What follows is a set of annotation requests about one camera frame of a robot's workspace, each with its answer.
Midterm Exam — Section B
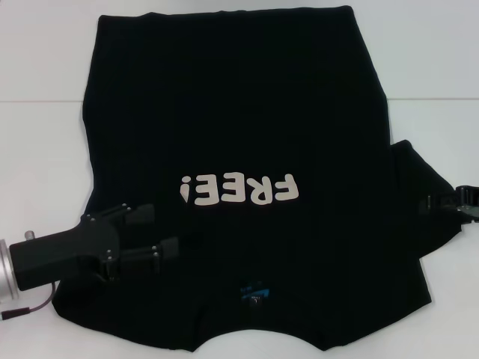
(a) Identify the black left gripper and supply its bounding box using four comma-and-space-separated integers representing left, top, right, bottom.
8, 203, 182, 292

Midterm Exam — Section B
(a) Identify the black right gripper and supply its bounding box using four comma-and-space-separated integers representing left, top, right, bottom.
418, 182, 479, 225

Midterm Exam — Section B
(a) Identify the black shirt with FREE print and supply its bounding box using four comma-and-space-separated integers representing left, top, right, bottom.
55, 5, 467, 343

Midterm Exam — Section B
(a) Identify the left arm cable with plug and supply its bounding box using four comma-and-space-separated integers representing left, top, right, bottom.
0, 280, 59, 321

